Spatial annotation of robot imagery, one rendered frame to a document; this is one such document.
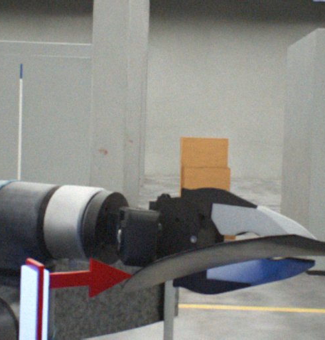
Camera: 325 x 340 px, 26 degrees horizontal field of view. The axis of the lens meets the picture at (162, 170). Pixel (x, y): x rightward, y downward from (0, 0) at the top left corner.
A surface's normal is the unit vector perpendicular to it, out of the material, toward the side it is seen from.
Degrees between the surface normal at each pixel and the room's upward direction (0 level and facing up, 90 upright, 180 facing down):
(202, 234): 91
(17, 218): 84
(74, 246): 116
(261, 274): 84
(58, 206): 57
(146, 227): 85
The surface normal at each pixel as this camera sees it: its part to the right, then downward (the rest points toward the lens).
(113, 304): 0.65, 0.06
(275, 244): -0.04, 0.96
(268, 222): -0.42, -0.07
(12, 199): -0.33, -0.52
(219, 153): 0.04, 0.05
